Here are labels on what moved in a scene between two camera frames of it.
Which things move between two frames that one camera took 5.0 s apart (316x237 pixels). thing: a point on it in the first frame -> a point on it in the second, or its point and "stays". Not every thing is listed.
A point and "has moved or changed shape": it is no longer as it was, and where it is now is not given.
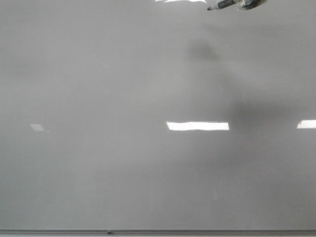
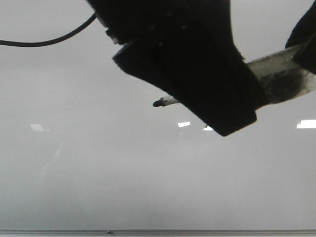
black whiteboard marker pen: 223,3 has moved or changed shape
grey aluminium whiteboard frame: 157,232 stays
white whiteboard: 157,115 stays
